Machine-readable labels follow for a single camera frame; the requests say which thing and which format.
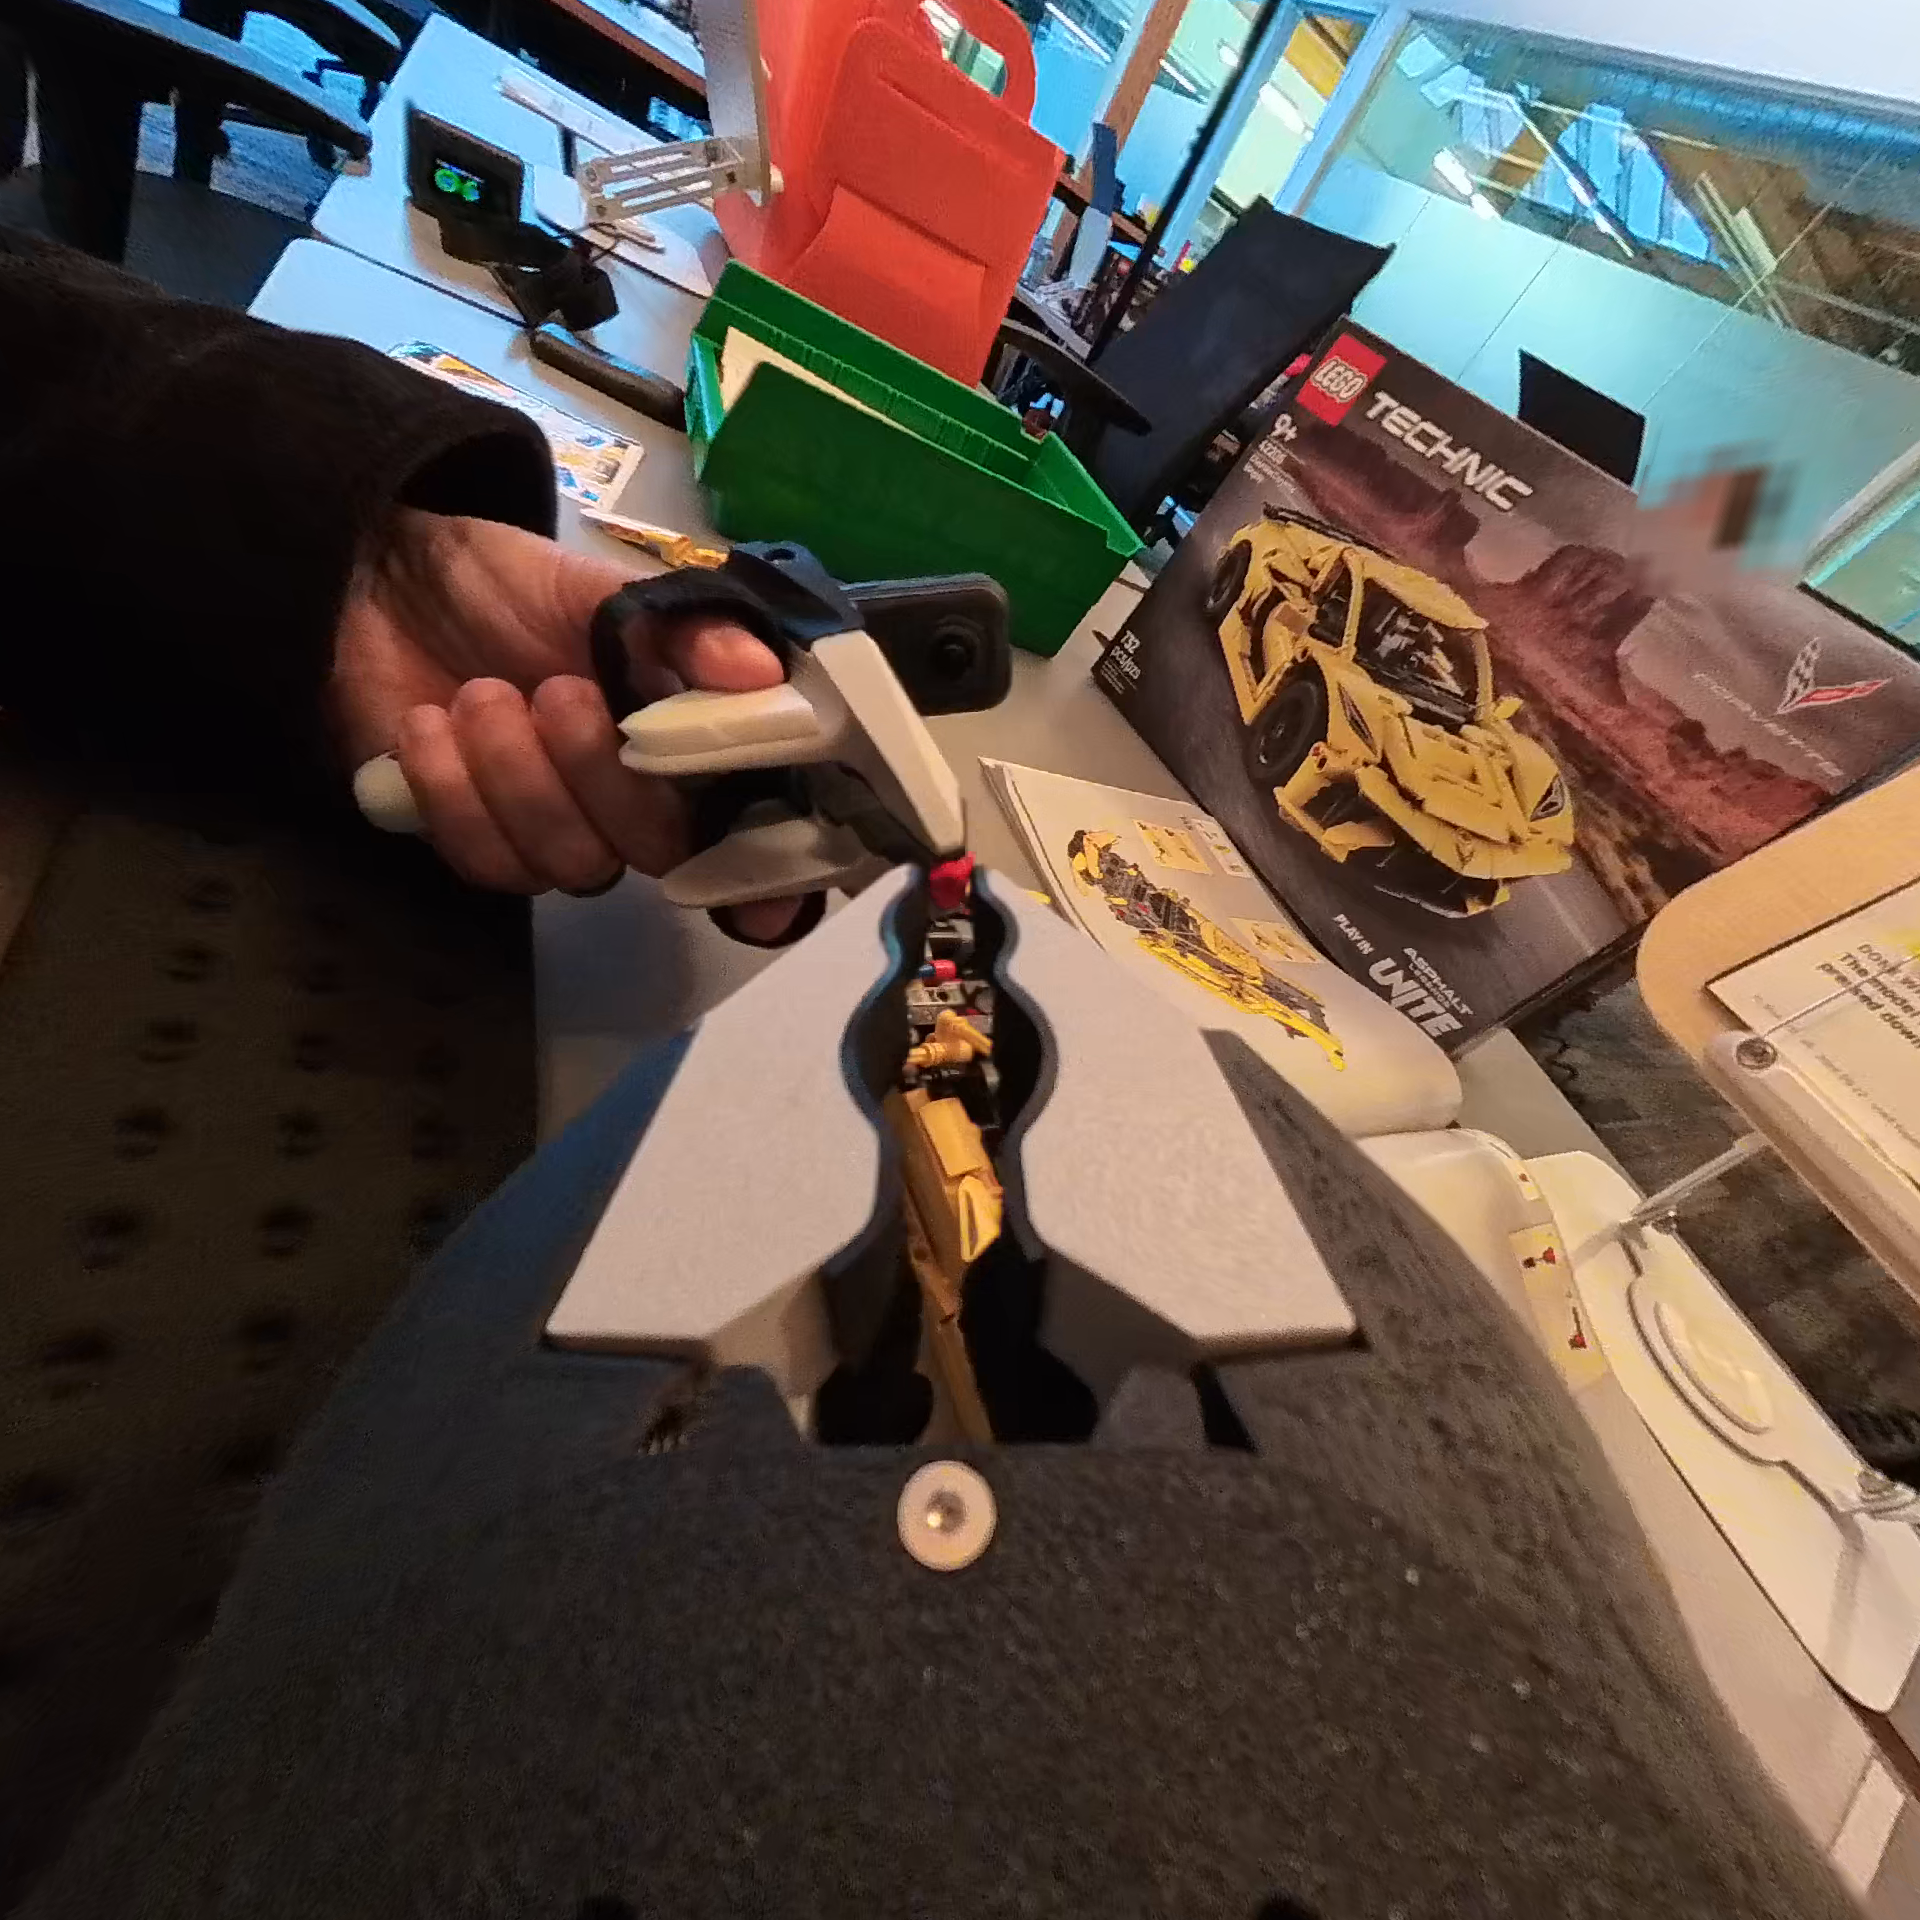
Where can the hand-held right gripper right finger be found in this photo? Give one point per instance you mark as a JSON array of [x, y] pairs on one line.
[[1171, 1184]]

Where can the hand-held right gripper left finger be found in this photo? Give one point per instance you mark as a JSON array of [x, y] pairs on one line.
[[720, 1184]]

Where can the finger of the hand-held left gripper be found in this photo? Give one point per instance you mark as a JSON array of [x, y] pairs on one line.
[[886, 735], [781, 868]]

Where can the red bush connector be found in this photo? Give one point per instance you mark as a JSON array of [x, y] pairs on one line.
[[952, 878]]

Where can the wooden metal jointed arm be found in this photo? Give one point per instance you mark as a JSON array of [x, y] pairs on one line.
[[704, 150]]

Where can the person's left forearm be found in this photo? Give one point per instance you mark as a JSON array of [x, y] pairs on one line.
[[224, 494]]

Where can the person's left hand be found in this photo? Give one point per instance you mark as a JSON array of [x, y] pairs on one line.
[[494, 676]]

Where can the green plastic bin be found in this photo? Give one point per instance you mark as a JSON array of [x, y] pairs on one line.
[[902, 482]]

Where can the open instruction booklet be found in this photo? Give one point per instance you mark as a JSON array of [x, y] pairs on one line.
[[1320, 1050]]

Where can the yellow toy car model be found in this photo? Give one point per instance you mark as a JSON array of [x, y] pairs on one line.
[[954, 1156]]

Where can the white paper stack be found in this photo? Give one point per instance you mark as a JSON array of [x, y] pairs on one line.
[[773, 376]]

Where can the black office chair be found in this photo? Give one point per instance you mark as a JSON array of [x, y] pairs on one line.
[[195, 61], [1214, 347]]

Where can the black handheld remote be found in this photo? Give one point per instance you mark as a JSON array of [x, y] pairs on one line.
[[608, 376]]

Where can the orange red bin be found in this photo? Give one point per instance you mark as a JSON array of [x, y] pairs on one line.
[[902, 195]]

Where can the black toy car box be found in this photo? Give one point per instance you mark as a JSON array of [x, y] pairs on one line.
[[1499, 704]]

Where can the black device green lights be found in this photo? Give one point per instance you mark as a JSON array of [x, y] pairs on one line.
[[465, 172]]

